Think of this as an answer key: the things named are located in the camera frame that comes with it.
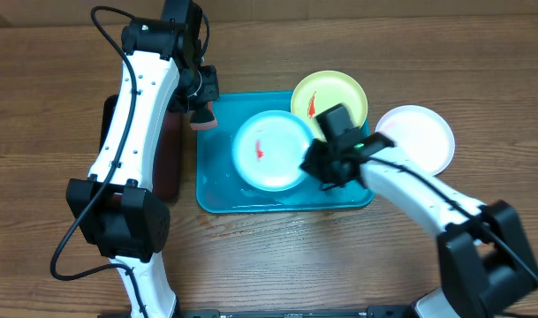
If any green and pink sponge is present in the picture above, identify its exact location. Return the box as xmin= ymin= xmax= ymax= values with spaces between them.
xmin=190 ymin=108 xmax=217 ymax=131

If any light blue plate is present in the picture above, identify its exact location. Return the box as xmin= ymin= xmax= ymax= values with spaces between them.
xmin=231 ymin=110 xmax=314 ymax=192

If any yellow-green plate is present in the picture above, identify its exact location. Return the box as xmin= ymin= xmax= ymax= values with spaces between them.
xmin=291 ymin=71 xmax=368 ymax=140

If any white plate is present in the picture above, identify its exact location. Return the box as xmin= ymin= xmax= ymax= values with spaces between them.
xmin=375 ymin=105 xmax=456 ymax=175

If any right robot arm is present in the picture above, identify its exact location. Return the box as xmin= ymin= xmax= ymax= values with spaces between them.
xmin=300 ymin=133 xmax=538 ymax=317

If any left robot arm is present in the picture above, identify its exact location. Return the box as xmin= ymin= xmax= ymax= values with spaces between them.
xmin=66 ymin=18 xmax=219 ymax=317

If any black rectangular tray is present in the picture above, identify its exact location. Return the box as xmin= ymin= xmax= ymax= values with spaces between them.
xmin=90 ymin=91 xmax=184 ymax=202

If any teal plastic tray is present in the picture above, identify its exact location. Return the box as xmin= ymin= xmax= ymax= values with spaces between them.
xmin=196 ymin=91 xmax=375 ymax=214

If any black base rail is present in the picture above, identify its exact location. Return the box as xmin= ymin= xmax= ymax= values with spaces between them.
xmin=172 ymin=305 xmax=418 ymax=318

